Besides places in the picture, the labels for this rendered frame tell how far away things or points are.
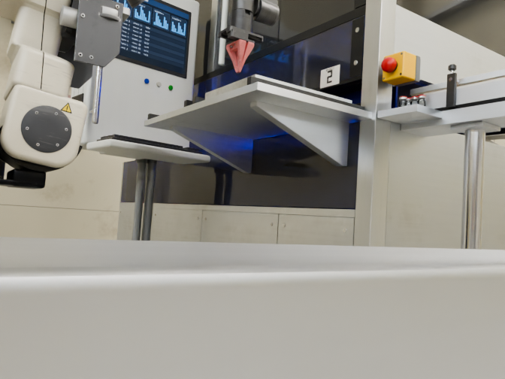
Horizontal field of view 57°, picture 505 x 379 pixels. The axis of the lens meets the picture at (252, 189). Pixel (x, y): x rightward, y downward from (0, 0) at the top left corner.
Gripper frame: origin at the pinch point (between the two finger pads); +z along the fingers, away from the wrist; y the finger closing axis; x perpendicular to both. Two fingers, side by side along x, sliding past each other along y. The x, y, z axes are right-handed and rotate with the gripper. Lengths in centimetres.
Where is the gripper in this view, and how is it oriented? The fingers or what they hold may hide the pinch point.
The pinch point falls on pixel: (238, 69)
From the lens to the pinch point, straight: 124.3
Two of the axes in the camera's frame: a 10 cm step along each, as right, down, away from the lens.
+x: -5.7, 0.1, 8.2
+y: 8.2, 0.9, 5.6
